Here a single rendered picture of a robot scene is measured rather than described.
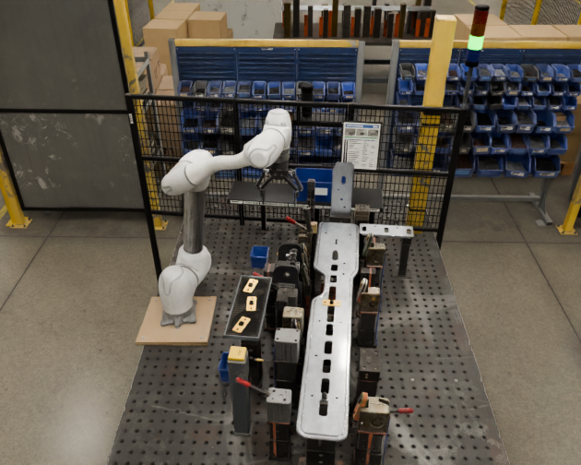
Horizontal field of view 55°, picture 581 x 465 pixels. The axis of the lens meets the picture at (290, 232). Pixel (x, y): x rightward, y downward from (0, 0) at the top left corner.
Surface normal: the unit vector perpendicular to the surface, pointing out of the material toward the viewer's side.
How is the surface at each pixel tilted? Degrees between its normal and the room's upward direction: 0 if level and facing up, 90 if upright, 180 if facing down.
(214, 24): 90
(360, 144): 90
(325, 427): 0
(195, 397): 0
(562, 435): 0
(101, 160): 94
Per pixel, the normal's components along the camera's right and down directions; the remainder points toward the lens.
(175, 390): 0.00, -0.82
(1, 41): -0.06, 0.57
